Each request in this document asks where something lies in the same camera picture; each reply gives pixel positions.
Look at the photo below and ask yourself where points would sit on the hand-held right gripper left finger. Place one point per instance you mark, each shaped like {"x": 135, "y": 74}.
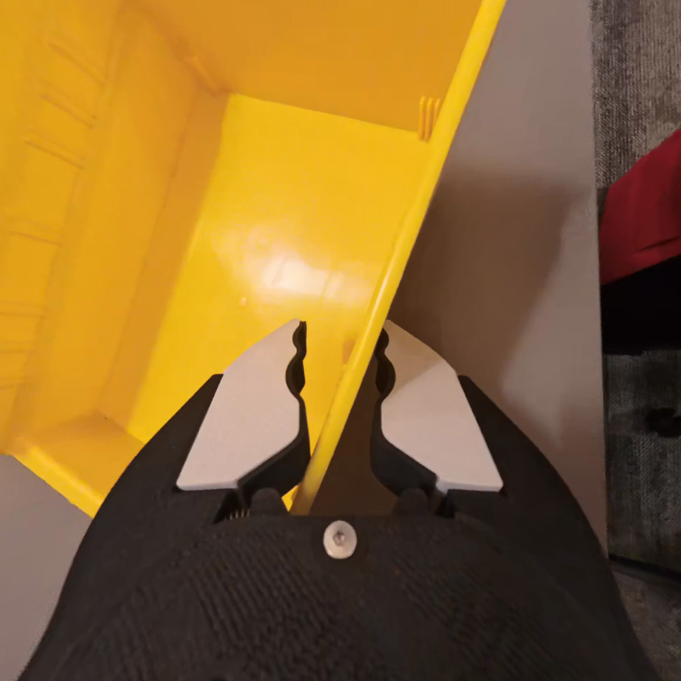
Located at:
{"x": 250, "y": 425}

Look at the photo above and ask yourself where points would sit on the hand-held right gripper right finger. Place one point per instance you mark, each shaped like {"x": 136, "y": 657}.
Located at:
{"x": 431, "y": 421}

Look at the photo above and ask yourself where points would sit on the yellow plastic bin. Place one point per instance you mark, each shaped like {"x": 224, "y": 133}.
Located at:
{"x": 292, "y": 212}

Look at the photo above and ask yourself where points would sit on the black object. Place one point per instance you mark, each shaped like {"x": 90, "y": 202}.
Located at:
{"x": 638, "y": 314}

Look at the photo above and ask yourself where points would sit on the red cloth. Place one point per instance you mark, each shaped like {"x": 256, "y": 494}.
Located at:
{"x": 646, "y": 218}

